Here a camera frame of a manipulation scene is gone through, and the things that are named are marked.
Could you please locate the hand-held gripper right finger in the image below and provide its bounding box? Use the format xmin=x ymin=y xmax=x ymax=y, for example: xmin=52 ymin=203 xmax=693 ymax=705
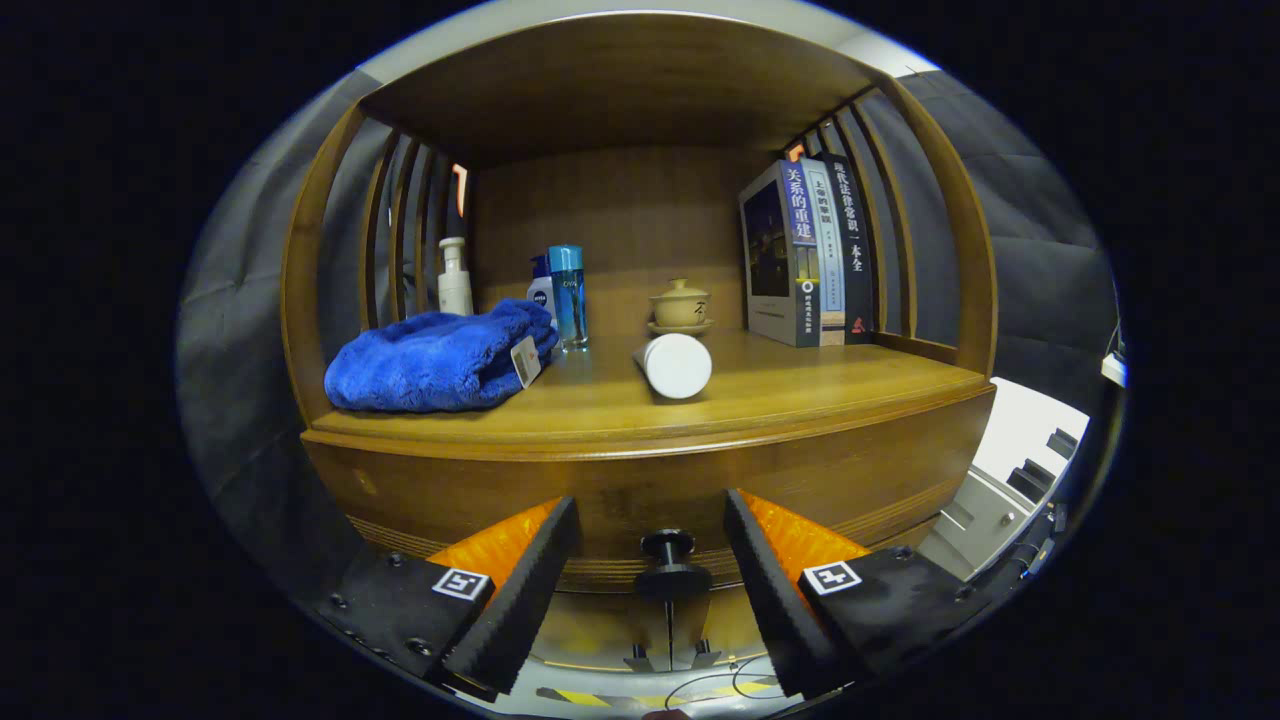
xmin=722 ymin=488 xmax=1001 ymax=699

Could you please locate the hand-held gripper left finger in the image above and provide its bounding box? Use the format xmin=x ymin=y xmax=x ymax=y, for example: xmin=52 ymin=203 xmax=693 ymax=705
xmin=315 ymin=495 xmax=583 ymax=703

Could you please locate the black round drawer knob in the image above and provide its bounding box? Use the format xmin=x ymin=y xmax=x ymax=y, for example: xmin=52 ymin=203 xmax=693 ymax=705
xmin=634 ymin=529 xmax=713 ymax=601

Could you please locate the wooden drawer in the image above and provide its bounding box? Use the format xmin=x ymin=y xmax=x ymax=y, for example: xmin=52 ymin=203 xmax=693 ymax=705
xmin=302 ymin=388 xmax=998 ymax=596

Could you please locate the white tube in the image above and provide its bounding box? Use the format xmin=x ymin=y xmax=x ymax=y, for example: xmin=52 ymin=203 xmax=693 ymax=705
xmin=632 ymin=332 xmax=714 ymax=401

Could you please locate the wooden cabinet door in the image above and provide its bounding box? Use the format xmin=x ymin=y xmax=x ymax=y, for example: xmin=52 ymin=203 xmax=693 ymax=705
xmin=668 ymin=590 xmax=776 ymax=669
xmin=535 ymin=592 xmax=671 ymax=673

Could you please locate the wooden countertop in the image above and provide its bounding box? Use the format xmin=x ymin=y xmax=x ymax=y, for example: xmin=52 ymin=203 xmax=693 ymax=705
xmin=302 ymin=328 xmax=996 ymax=461

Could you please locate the white side cabinet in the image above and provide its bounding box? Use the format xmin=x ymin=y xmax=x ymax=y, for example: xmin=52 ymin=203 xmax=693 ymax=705
xmin=915 ymin=377 xmax=1093 ymax=583

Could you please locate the wooden cabinet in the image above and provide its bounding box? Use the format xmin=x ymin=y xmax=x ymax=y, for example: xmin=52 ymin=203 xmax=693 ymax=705
xmin=280 ymin=10 xmax=1001 ymax=691

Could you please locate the blue folded towel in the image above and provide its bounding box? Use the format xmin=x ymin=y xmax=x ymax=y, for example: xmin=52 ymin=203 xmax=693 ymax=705
xmin=323 ymin=298 xmax=559 ymax=414

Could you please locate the beige lidded teacup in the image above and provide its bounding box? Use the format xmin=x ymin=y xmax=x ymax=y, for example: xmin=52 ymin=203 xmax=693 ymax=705
xmin=650 ymin=278 xmax=711 ymax=328

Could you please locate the light blue glass bottle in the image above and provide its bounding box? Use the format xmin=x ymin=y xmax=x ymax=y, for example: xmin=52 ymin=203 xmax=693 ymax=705
xmin=547 ymin=245 xmax=590 ymax=353

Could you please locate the small white bottle blue cap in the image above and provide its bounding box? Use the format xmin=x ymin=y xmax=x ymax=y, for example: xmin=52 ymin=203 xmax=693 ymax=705
xmin=526 ymin=255 xmax=557 ymax=321

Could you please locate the white pump bottle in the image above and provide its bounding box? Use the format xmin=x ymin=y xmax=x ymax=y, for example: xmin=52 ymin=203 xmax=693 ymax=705
xmin=437 ymin=236 xmax=475 ymax=318

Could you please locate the dark blue book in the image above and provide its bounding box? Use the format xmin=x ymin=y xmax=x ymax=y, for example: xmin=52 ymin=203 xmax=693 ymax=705
xmin=739 ymin=160 xmax=823 ymax=349

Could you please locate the white and blue book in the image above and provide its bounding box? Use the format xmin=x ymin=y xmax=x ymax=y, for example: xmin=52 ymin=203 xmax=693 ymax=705
xmin=803 ymin=158 xmax=847 ymax=347

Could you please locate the black book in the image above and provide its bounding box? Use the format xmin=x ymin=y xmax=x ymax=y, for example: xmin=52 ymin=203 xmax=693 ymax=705
xmin=825 ymin=153 xmax=876 ymax=346

